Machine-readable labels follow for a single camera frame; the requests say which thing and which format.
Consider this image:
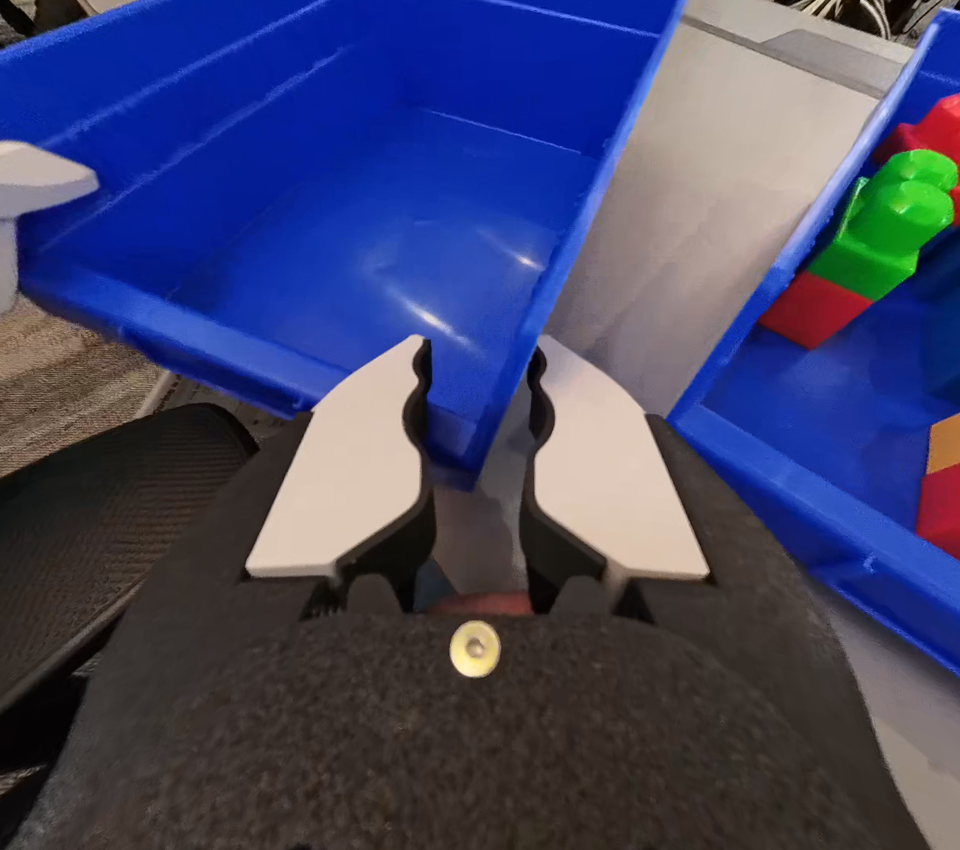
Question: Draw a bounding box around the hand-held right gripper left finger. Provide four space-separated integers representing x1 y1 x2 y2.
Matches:
245 334 438 611

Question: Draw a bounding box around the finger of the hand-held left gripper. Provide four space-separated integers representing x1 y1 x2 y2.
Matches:
0 141 100 315

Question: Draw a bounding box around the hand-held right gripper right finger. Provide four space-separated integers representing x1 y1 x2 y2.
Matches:
519 334 713 611

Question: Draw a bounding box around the blue plastic bin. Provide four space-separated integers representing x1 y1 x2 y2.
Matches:
667 10 960 679
0 0 693 491

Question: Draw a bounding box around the red one-stud block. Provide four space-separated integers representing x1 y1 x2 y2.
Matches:
759 271 875 350
916 464 960 559

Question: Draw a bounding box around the green toy block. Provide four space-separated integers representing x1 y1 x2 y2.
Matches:
808 149 960 302

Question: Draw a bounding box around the person's right hand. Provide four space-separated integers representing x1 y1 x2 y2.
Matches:
431 591 535 617

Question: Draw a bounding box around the black mesh chair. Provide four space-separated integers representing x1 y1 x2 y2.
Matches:
0 404 260 716

